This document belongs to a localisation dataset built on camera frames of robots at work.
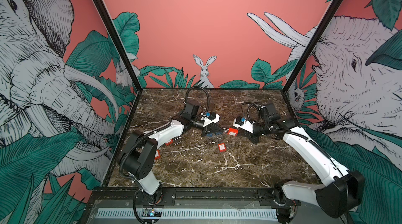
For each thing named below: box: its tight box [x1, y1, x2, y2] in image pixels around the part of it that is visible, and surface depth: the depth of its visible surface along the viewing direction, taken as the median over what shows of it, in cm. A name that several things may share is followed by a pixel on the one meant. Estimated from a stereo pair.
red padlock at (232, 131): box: [227, 127, 240, 137], surface depth 76 cm
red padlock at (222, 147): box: [217, 142, 227, 153], surface depth 92 cm
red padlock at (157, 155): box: [154, 149, 161, 161], surface depth 88 cm
